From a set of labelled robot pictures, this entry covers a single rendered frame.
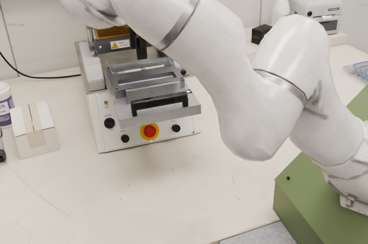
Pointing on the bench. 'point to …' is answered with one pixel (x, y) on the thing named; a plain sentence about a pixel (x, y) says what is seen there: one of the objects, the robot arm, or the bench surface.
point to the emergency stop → (149, 131)
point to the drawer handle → (159, 100)
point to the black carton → (259, 33)
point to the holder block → (143, 79)
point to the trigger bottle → (281, 1)
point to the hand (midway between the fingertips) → (138, 45)
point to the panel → (113, 139)
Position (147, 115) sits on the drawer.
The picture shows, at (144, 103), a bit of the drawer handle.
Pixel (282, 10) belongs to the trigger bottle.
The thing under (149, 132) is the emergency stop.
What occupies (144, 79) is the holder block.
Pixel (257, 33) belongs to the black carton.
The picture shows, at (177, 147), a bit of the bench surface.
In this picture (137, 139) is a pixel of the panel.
